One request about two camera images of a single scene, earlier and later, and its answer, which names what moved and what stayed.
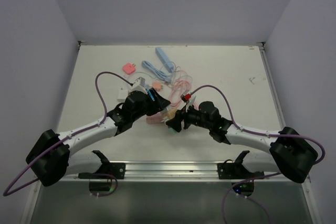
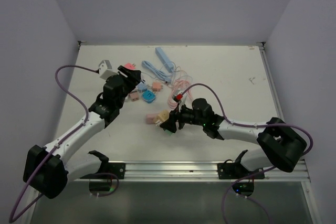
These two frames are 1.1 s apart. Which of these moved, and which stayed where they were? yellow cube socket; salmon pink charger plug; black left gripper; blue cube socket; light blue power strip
Moved: yellow cube socket; black left gripper
Stayed: light blue power strip; salmon pink charger plug; blue cube socket
